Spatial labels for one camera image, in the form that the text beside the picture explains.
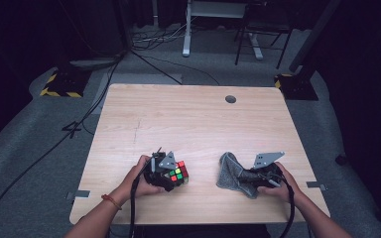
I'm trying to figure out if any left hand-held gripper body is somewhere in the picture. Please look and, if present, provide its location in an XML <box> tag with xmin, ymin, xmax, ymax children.
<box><xmin>143</xmin><ymin>147</ymin><xmax>178</xmax><ymax>193</ymax></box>

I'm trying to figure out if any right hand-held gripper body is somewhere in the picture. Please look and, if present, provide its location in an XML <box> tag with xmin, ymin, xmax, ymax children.
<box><xmin>243</xmin><ymin>151</ymin><xmax>286</xmax><ymax>190</ymax></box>

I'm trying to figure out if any grey terry cloth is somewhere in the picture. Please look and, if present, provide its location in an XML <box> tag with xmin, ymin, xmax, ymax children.
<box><xmin>215</xmin><ymin>151</ymin><xmax>263</xmax><ymax>200</ymax></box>

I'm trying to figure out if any multicoloured puzzle cube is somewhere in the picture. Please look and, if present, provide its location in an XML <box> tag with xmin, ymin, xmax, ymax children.
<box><xmin>167</xmin><ymin>160</ymin><xmax>191</xmax><ymax>184</ymax></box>

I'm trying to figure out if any person's left hand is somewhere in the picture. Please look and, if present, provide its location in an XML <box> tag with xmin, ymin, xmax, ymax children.
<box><xmin>121</xmin><ymin>154</ymin><xmax>167</xmax><ymax>200</ymax></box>

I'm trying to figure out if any person's right hand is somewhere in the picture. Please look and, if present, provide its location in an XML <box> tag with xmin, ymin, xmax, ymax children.
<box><xmin>256</xmin><ymin>161</ymin><xmax>303</xmax><ymax>204</ymax></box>

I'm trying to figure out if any grey tape piece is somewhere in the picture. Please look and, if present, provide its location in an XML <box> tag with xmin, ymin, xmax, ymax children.
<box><xmin>305</xmin><ymin>180</ymin><xmax>328</xmax><ymax>192</ymax></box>
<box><xmin>65</xmin><ymin>189</ymin><xmax>91</xmax><ymax>201</ymax></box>

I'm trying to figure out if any person's black clothing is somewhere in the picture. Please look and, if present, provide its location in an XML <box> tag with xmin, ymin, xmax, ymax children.
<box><xmin>107</xmin><ymin>223</ymin><xmax>272</xmax><ymax>238</ymax></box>

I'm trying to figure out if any small black floor item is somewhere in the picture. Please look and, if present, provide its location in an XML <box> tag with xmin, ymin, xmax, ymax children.
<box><xmin>334</xmin><ymin>154</ymin><xmax>348</xmax><ymax>167</ymax></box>

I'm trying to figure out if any black yellow striped stand base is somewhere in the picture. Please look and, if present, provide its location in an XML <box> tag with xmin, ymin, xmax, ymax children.
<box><xmin>273</xmin><ymin>72</ymin><xmax>319</xmax><ymax>101</ymax></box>
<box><xmin>39</xmin><ymin>67</ymin><xmax>92</xmax><ymax>99</ymax></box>

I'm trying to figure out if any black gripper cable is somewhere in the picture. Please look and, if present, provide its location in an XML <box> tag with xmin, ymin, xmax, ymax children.
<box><xmin>267</xmin><ymin>174</ymin><xmax>296</xmax><ymax>238</ymax></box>
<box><xmin>128</xmin><ymin>158</ymin><xmax>157</xmax><ymax>238</ymax></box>

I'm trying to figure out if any orange braided bracelet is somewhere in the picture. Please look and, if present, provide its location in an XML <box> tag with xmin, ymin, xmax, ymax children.
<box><xmin>100</xmin><ymin>193</ymin><xmax>123</xmax><ymax>211</ymax></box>

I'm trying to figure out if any thin black floor cable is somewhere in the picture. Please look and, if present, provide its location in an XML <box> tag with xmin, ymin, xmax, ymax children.
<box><xmin>130</xmin><ymin>49</ymin><xmax>221</xmax><ymax>87</ymax></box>

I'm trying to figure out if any long black floor cable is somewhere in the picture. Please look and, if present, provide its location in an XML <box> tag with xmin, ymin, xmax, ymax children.
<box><xmin>0</xmin><ymin>51</ymin><xmax>127</xmax><ymax>236</ymax></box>

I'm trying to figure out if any black chair frame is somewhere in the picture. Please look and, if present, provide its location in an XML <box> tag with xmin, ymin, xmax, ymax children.
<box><xmin>233</xmin><ymin>0</ymin><xmax>295</xmax><ymax>70</ymax></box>

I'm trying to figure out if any grey stand base plate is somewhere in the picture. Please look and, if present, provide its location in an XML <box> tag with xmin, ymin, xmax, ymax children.
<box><xmin>68</xmin><ymin>57</ymin><xmax>122</xmax><ymax>69</ymax></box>

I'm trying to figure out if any bundle of floor cables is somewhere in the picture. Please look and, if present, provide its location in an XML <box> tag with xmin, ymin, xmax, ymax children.
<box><xmin>131</xmin><ymin>16</ymin><xmax>192</xmax><ymax>52</ymax></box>

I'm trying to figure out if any black slanted stand post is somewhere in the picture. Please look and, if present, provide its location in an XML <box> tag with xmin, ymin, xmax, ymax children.
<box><xmin>288</xmin><ymin>0</ymin><xmax>342</xmax><ymax>75</ymax></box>

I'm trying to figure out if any white desk frame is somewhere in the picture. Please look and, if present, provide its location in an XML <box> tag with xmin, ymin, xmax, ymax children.
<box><xmin>182</xmin><ymin>0</ymin><xmax>265</xmax><ymax>61</ymax></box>

